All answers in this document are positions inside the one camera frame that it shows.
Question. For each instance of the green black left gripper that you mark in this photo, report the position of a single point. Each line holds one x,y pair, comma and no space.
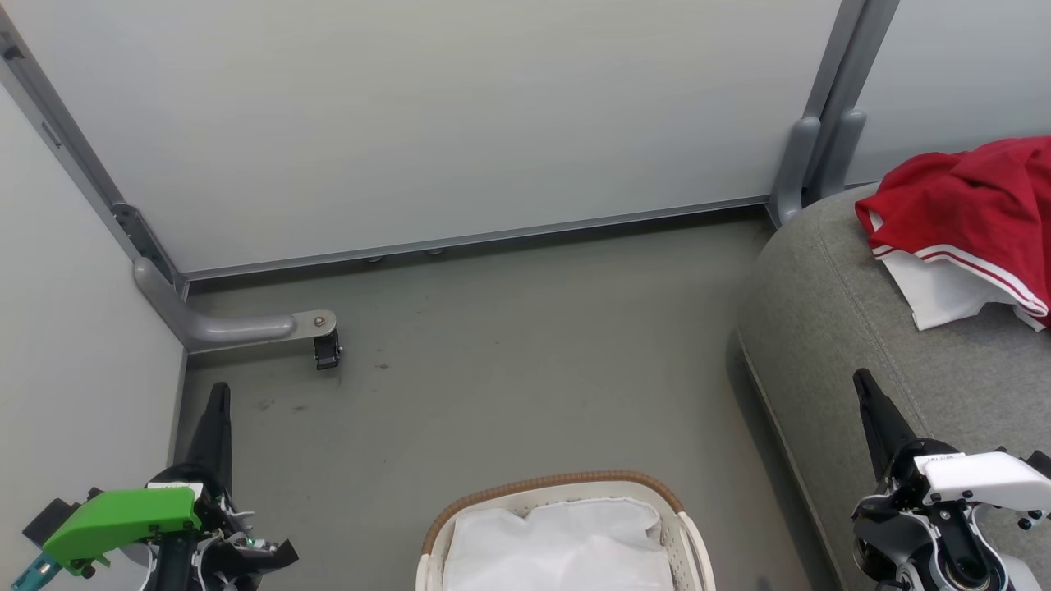
123,517

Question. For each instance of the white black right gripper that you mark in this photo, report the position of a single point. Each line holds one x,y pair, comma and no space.
969,480

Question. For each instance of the red garment with white trim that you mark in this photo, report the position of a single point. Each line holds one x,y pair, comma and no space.
977,205

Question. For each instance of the white laundry basket brown rim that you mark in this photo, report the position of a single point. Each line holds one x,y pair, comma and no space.
694,533

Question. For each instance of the white basket liner cloth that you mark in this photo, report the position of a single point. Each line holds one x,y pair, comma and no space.
558,546

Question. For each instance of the grey fabric sofa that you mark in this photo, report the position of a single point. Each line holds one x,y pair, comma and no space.
829,328

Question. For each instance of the black caster wheel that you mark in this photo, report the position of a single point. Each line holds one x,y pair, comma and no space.
328,351

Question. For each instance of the grey partition foot bracket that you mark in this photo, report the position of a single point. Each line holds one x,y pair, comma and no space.
230,328

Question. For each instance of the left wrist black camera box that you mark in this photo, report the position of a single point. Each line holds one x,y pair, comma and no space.
53,517

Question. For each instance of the grey double partition post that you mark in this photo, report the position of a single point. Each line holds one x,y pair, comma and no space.
837,98

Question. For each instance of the grey partition bottom rail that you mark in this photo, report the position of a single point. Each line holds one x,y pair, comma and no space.
476,240

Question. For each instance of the grey slanted partition post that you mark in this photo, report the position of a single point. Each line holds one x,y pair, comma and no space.
74,131

